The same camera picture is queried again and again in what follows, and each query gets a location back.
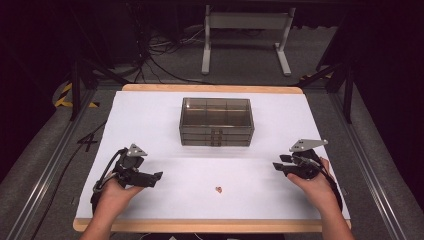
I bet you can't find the tangle of floor cables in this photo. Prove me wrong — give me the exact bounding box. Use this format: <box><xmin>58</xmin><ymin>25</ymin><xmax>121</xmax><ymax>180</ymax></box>
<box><xmin>131</xmin><ymin>19</ymin><xmax>216</xmax><ymax>86</ymax></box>

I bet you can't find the person's left hand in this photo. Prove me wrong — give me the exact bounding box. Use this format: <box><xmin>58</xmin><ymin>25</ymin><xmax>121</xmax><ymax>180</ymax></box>
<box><xmin>98</xmin><ymin>179</ymin><xmax>144</xmax><ymax>216</ymax></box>

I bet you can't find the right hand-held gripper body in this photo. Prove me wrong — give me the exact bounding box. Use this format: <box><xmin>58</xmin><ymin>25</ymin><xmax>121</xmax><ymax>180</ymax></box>
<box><xmin>286</xmin><ymin>139</ymin><xmax>329</xmax><ymax>180</ymax></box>

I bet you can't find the yellow black hazard tape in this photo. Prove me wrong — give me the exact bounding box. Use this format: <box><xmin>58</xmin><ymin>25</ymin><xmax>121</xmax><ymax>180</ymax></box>
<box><xmin>54</xmin><ymin>82</ymin><xmax>101</xmax><ymax>109</ymax></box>

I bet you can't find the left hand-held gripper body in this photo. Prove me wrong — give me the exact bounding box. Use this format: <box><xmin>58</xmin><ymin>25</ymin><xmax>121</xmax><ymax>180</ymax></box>
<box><xmin>113</xmin><ymin>143</ymin><xmax>148</xmax><ymax>188</ymax></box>

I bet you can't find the smoky acrylic drawer cabinet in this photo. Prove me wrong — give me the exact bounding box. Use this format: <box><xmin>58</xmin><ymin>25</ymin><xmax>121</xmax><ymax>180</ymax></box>
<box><xmin>178</xmin><ymin>97</ymin><xmax>256</xmax><ymax>148</ymax></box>

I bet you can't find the wooden table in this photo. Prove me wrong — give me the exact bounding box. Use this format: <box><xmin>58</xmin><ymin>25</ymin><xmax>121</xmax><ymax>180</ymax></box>
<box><xmin>72</xmin><ymin>83</ymin><xmax>352</xmax><ymax>234</ymax></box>

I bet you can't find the person's right hand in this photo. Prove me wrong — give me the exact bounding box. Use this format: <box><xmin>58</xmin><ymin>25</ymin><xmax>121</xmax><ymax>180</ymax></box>
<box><xmin>287</xmin><ymin>157</ymin><xmax>338</xmax><ymax>214</ymax></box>

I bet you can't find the black metal stand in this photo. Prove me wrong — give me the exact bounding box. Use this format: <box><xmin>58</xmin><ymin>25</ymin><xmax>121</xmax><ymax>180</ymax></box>
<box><xmin>297</xmin><ymin>49</ymin><xmax>356</xmax><ymax>125</ymax></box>
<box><xmin>68</xmin><ymin>58</ymin><xmax>132</xmax><ymax>122</ymax></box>

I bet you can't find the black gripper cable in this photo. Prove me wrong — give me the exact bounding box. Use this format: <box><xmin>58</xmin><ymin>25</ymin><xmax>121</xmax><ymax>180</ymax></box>
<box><xmin>318</xmin><ymin>159</ymin><xmax>344</xmax><ymax>214</ymax></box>
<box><xmin>90</xmin><ymin>148</ymin><xmax>128</xmax><ymax>214</ymax></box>

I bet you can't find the aluminium floor rail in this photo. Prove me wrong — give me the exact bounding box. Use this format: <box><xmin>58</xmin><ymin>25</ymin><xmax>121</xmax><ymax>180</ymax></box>
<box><xmin>327</xmin><ymin>92</ymin><xmax>408</xmax><ymax>240</ymax></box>
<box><xmin>5</xmin><ymin>89</ymin><xmax>98</xmax><ymax>240</ymax></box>

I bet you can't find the white table cover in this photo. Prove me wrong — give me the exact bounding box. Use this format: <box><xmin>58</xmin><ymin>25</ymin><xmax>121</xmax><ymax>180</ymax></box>
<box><xmin>75</xmin><ymin>90</ymin><xmax>351</xmax><ymax>221</ymax></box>

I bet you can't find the smoky acrylic drawer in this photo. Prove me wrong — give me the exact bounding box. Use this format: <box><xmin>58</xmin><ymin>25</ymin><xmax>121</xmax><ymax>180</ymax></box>
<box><xmin>179</xmin><ymin>126</ymin><xmax>255</xmax><ymax>136</ymax></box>
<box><xmin>180</xmin><ymin>133</ymin><xmax>254</xmax><ymax>141</ymax></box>
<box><xmin>181</xmin><ymin>139</ymin><xmax>252</xmax><ymax>147</ymax></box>

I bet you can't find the white metal stand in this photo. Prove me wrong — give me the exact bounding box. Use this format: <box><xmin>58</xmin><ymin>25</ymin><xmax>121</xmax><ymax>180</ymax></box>
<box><xmin>201</xmin><ymin>4</ymin><xmax>297</xmax><ymax>77</ymax></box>

